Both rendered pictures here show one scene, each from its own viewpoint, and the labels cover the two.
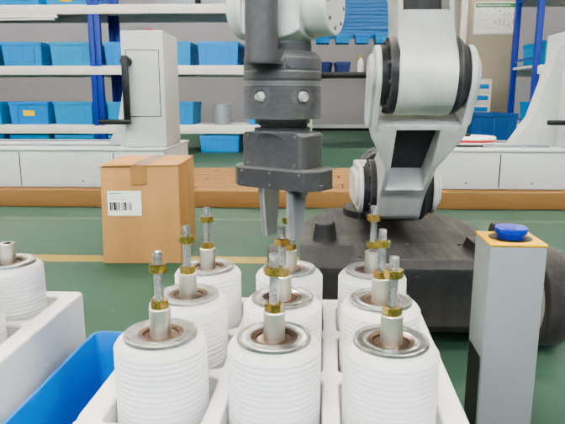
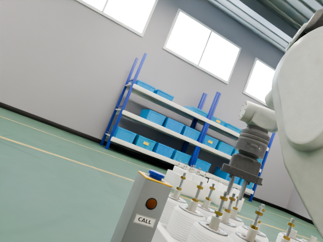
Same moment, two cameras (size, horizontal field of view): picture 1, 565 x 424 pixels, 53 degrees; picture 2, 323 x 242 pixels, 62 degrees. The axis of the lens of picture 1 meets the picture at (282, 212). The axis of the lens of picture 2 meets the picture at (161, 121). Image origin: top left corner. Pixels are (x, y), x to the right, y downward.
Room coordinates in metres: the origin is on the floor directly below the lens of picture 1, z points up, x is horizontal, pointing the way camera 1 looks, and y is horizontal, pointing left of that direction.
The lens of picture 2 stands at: (1.29, -0.59, 0.39)
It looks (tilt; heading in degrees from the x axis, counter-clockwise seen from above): 5 degrees up; 156
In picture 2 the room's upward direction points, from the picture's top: 22 degrees clockwise
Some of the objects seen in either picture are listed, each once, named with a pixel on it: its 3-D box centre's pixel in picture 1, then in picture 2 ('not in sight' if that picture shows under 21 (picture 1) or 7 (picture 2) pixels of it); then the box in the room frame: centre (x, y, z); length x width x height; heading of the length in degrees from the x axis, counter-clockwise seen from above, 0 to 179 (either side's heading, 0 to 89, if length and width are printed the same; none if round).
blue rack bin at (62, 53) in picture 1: (80, 55); not in sight; (5.57, 1.94, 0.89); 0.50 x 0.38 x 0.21; 179
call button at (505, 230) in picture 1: (510, 233); (155, 175); (0.71, -0.30, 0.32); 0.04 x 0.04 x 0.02
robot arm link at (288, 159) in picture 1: (281, 135); (246, 159); (0.65, 0.00, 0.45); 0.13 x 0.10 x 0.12; 57
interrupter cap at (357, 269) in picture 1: (372, 271); (212, 228); (0.76, -0.13, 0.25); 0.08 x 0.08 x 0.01
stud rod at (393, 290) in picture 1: (393, 293); (180, 183); (0.53, -0.11, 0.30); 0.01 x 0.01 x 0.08
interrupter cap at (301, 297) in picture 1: (282, 298); (224, 221); (0.65, 0.00, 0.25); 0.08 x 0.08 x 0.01
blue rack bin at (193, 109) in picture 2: not in sight; (194, 112); (-3.79, 2.28, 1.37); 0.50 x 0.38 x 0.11; 178
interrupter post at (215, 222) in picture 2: (372, 262); (214, 223); (0.76, -0.13, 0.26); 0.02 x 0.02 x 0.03
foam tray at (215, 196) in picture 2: not in sight; (220, 196); (-1.49, 1.79, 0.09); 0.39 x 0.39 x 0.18; 1
